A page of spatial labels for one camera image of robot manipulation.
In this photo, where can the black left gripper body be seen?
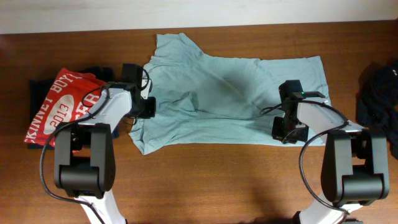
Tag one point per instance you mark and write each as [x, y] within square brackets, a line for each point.
[147, 108]

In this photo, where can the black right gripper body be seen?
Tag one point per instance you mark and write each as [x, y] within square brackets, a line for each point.
[290, 130]

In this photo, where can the light blue t-shirt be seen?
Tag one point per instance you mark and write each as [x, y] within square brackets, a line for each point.
[214, 100]

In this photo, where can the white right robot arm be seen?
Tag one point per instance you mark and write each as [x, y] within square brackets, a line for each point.
[354, 169]

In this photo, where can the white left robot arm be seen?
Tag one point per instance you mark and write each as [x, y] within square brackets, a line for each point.
[84, 160]

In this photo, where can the black crumpled clothes pile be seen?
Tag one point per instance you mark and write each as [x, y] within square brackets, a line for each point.
[377, 101]

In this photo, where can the red folded soccer t-shirt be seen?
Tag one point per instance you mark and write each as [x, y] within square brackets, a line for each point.
[59, 109]

